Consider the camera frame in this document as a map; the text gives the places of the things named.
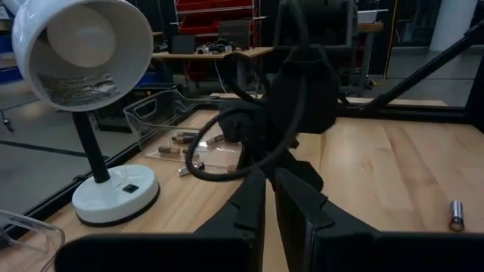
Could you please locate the red bin shelf rack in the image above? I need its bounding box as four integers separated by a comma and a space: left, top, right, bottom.
175, 0, 262, 36

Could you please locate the silver black battery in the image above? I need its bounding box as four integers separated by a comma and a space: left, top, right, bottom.
448, 199, 465, 233
178, 162, 206, 178

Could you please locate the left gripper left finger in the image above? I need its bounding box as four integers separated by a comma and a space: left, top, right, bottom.
54, 171, 266, 272

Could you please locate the white desk lamp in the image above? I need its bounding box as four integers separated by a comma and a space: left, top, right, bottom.
11, 0, 161, 229

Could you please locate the black looped wrist cable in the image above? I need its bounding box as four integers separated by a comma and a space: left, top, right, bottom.
185, 0, 309, 183

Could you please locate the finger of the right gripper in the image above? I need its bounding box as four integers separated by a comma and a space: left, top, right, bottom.
219, 109, 266, 172
269, 59, 340, 193

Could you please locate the blue storage bin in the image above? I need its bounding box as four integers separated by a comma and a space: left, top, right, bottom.
134, 70, 169, 88

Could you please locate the white round pillar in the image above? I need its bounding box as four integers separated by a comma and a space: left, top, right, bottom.
430, 0, 479, 53

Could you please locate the wooden workbench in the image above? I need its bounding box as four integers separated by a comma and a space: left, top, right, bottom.
152, 45, 274, 62

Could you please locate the clear plastic bin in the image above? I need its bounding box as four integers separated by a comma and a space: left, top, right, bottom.
123, 88, 247, 175
0, 209, 67, 272

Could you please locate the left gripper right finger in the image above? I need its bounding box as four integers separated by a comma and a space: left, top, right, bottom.
275, 168, 484, 272

